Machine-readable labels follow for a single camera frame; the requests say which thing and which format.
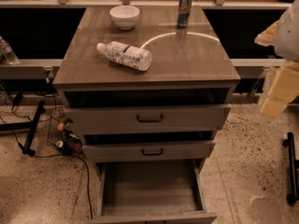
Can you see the black stand leg left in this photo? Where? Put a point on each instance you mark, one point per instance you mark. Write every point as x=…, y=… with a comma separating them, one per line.
x=30, y=126

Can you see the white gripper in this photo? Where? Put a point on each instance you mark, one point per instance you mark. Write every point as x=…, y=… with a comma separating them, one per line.
x=288, y=36

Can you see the clear plastic water bottle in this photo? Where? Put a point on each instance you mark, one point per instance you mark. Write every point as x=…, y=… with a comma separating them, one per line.
x=127, y=55

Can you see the wire basket with fruit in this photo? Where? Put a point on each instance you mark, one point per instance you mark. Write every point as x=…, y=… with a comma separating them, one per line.
x=60, y=134

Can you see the metal rail frame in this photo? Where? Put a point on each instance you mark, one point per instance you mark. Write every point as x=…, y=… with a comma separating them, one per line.
x=39, y=31

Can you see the grey bottom drawer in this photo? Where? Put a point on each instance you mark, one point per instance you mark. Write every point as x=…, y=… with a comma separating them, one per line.
x=151, y=192

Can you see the grey top drawer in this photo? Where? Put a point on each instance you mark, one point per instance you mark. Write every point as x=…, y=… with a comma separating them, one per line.
x=148, y=119

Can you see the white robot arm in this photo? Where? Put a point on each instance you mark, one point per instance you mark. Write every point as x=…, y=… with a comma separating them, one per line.
x=283, y=35

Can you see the black stand leg right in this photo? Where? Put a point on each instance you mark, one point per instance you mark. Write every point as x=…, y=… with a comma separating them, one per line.
x=293, y=196

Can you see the black stand leg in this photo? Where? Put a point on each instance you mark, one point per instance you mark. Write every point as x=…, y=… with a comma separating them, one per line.
x=293, y=196
x=30, y=126

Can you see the grey drawer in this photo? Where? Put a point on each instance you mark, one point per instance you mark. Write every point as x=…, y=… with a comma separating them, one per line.
x=148, y=119
x=147, y=146
x=151, y=192

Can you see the white ceramic bowl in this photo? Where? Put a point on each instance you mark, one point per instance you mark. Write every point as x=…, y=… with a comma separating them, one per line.
x=124, y=16

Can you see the grey drawer cabinet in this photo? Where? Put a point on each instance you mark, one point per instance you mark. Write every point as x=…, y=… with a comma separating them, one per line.
x=189, y=66

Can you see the grey middle drawer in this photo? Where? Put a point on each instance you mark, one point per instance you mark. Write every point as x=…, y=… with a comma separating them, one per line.
x=147, y=146

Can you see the clear bottle at left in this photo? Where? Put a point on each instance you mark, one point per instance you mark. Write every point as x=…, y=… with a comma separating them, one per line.
x=8, y=52

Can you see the blue silver drink can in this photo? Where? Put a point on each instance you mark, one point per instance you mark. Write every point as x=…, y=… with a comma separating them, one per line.
x=184, y=11

